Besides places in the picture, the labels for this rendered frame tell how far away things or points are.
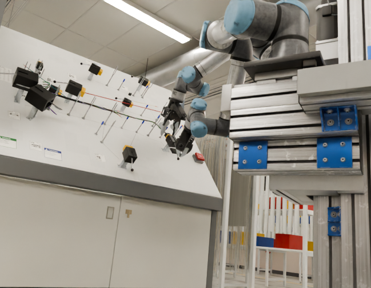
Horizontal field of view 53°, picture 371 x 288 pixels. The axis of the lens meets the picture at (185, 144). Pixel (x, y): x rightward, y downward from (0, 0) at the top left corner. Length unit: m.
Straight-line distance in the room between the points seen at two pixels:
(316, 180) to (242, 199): 1.86
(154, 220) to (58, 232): 0.46
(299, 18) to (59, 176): 1.06
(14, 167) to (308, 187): 1.05
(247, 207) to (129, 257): 1.42
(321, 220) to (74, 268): 0.98
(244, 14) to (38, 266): 1.18
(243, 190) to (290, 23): 1.95
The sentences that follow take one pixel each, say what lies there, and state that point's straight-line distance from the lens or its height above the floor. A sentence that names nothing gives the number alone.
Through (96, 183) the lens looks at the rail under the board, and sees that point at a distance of 1.63.
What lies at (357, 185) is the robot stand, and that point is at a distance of 1.15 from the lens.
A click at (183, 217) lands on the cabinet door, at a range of 1.91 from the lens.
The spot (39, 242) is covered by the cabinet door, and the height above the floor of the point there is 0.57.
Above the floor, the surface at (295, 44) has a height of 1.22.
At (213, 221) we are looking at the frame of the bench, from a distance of 2.04.
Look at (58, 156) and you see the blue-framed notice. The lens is 1.62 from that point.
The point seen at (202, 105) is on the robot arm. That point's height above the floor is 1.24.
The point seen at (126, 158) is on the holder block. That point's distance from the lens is 1.68.
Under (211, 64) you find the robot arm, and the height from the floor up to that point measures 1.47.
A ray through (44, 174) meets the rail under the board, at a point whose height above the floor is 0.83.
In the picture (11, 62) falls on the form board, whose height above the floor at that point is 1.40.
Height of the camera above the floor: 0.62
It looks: 15 degrees up
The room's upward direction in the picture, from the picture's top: 5 degrees clockwise
